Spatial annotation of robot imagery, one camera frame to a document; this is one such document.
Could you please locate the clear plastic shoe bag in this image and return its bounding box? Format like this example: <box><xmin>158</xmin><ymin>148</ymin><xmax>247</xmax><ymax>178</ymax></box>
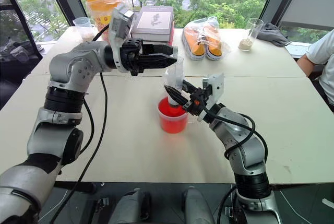
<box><xmin>181</xmin><ymin>17</ymin><xmax>232</xmax><ymax>62</ymax></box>

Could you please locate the book with white pages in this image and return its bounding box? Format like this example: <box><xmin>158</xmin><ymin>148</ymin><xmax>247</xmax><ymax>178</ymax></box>
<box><xmin>130</xmin><ymin>22</ymin><xmax>175</xmax><ymax>46</ymax></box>

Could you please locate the clear plastic syringe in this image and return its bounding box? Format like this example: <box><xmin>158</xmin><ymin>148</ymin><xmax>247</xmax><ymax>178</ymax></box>
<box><xmin>163</xmin><ymin>56</ymin><xmax>185</xmax><ymax>108</ymax></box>

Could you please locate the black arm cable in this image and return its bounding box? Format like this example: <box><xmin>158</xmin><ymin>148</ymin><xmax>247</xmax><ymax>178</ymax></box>
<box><xmin>49</xmin><ymin>24</ymin><xmax>111</xmax><ymax>224</ymax></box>
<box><xmin>202</xmin><ymin>105</ymin><xmax>269</xmax><ymax>162</ymax></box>

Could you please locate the short black elbow cable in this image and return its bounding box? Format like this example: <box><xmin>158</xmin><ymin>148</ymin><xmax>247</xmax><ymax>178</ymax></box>
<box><xmin>79</xmin><ymin>100</ymin><xmax>95</xmax><ymax>156</ymax></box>

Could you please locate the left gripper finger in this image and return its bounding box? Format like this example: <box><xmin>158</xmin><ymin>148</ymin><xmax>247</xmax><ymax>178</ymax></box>
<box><xmin>138</xmin><ymin>54</ymin><xmax>177</xmax><ymax>72</ymax></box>
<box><xmin>141</xmin><ymin>43</ymin><xmax>178</xmax><ymax>57</ymax></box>

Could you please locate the orange canvas shoe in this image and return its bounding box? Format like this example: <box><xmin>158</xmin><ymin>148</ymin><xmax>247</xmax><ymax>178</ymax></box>
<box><xmin>202</xmin><ymin>25</ymin><xmax>224</xmax><ymax>62</ymax></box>
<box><xmin>182</xmin><ymin>27</ymin><xmax>206</xmax><ymax>61</ymax></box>

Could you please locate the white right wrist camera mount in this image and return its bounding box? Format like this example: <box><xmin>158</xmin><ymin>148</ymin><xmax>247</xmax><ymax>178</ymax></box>
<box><xmin>197</xmin><ymin>72</ymin><xmax>225</xmax><ymax>123</ymax></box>

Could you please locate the grey crumpled cloth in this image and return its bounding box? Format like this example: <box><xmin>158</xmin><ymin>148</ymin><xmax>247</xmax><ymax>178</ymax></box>
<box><xmin>257</xmin><ymin>22</ymin><xmax>292</xmax><ymax>48</ymax></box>

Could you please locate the orange helmet in plastic bag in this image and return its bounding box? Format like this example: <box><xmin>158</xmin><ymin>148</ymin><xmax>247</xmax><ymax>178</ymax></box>
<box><xmin>86</xmin><ymin>0</ymin><xmax>133</xmax><ymax>42</ymax></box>

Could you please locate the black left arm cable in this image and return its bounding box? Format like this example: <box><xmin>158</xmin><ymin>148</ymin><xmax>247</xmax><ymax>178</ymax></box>
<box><xmin>49</xmin><ymin>24</ymin><xmax>111</xmax><ymax>224</ymax></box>

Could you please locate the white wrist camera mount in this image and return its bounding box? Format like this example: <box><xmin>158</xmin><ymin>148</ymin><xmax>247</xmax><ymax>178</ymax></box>
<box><xmin>108</xmin><ymin>3</ymin><xmax>135</xmax><ymax>74</ymax></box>
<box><xmin>197</xmin><ymin>72</ymin><xmax>225</xmax><ymax>123</ymax></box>

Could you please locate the clear plastic measuring cup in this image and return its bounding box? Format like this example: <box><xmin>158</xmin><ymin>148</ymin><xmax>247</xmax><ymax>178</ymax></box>
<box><xmin>73</xmin><ymin>17</ymin><xmax>96</xmax><ymax>43</ymax></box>

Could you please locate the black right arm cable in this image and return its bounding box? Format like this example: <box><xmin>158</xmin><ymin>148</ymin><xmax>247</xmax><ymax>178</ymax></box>
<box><xmin>202</xmin><ymin>105</ymin><xmax>269</xmax><ymax>162</ymax></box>

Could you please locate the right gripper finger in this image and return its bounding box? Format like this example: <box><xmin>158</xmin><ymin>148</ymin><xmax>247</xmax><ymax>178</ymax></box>
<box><xmin>182</xmin><ymin>79</ymin><xmax>198</xmax><ymax>97</ymax></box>
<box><xmin>164</xmin><ymin>85</ymin><xmax>189</xmax><ymax>108</ymax></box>

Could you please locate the grey rounded robot leg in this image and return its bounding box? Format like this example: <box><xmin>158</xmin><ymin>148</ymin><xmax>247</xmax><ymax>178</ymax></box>
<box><xmin>108</xmin><ymin>188</ymin><xmax>152</xmax><ymax>224</ymax></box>
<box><xmin>182</xmin><ymin>186</ymin><xmax>217</xmax><ymax>224</ymax></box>

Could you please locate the grey hardcover book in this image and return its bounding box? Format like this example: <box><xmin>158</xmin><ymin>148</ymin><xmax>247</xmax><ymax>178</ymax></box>
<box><xmin>131</xmin><ymin>5</ymin><xmax>175</xmax><ymax>39</ymax></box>

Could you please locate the cup with red liquid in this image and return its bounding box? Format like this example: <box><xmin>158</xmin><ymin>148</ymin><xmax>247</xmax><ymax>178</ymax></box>
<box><xmin>157</xmin><ymin>97</ymin><xmax>195</xmax><ymax>134</ymax></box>

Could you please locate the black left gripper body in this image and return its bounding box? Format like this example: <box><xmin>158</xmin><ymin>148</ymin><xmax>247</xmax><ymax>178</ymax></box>
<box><xmin>120</xmin><ymin>38</ymin><xmax>145</xmax><ymax>77</ymax></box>

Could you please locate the person's white shirt torso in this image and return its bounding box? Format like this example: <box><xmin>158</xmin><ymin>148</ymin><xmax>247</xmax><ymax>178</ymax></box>
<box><xmin>306</xmin><ymin>29</ymin><xmax>334</xmax><ymax>105</ymax></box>

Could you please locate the black waist cable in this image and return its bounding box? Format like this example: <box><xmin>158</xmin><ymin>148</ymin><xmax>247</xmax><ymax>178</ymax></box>
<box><xmin>216</xmin><ymin>185</ymin><xmax>237</xmax><ymax>224</ymax></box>

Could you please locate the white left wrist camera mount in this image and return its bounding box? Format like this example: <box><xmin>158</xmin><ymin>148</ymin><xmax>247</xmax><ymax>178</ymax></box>
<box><xmin>108</xmin><ymin>3</ymin><xmax>135</xmax><ymax>74</ymax></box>

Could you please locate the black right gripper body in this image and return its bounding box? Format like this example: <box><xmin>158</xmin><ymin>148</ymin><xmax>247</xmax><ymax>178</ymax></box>
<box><xmin>183</xmin><ymin>87</ymin><xmax>210</xmax><ymax>116</ymax></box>

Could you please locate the glass with white powder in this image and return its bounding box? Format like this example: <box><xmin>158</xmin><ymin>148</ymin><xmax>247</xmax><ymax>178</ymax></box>
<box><xmin>237</xmin><ymin>18</ymin><xmax>265</xmax><ymax>52</ymax></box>

